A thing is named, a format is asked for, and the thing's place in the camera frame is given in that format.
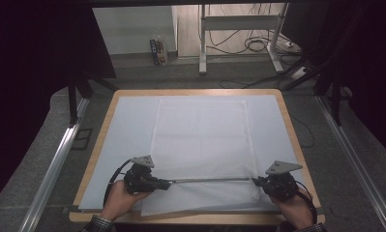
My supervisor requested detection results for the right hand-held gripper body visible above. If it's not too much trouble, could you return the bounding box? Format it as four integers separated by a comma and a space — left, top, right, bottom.
263, 159, 304, 202

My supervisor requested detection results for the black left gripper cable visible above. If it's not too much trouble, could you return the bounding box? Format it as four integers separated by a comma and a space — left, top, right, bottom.
103, 159, 133, 208

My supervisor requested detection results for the wooden table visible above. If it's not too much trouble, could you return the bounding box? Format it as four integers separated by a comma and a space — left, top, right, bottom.
68, 88, 327, 227

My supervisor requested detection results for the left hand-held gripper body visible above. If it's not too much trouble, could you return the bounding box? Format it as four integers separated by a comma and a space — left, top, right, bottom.
123, 155, 157, 195

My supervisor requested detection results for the black rectangular floor frame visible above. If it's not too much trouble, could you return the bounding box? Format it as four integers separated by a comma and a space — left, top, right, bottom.
71, 128, 94, 151

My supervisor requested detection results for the black metal stand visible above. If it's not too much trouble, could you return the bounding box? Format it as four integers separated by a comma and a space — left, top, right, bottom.
67, 72, 119, 128
281, 54, 354, 128

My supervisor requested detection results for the person's left hand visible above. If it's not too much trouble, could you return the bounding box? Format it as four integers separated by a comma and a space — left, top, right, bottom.
99, 179, 150, 222

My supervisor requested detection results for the person's right hand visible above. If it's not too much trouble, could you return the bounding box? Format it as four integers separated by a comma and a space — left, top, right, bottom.
269, 188, 314, 231

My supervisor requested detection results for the thin black floor cable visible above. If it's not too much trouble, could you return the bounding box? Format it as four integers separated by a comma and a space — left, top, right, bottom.
289, 113, 316, 150

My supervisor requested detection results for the white table mat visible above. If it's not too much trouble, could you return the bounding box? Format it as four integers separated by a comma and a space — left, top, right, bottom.
77, 94, 309, 215

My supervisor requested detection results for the black curtain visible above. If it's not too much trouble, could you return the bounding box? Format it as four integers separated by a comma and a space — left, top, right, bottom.
0, 0, 117, 211
281, 0, 386, 163

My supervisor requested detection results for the colourful printed box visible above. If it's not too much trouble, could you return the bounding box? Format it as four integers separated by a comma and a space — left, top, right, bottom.
149, 38, 168, 67

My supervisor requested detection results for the white cloth with grey stripe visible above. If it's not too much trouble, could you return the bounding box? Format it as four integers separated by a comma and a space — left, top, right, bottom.
140, 98, 263, 218

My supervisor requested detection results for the white desk frame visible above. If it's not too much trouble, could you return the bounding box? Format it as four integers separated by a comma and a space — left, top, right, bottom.
197, 2, 290, 75

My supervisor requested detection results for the aluminium frame rail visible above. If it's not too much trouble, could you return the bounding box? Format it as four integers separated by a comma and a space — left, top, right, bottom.
18, 97, 91, 232
315, 96, 386, 232

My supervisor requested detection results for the long black floor cable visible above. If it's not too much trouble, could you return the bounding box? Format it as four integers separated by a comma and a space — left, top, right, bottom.
219, 63, 306, 89

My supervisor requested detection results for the white cabinet panel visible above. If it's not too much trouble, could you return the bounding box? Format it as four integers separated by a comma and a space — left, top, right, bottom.
91, 5, 179, 56

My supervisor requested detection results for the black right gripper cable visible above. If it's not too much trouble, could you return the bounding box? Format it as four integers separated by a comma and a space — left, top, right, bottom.
294, 179, 318, 225

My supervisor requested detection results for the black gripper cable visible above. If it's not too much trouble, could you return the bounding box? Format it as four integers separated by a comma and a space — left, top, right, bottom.
294, 179, 318, 225
103, 159, 133, 208

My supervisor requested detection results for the white power strip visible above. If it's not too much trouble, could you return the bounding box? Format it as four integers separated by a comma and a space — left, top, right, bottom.
290, 65, 311, 81

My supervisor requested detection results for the black floor cable bundle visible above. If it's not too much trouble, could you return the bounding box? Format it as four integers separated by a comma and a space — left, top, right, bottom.
205, 3, 299, 56

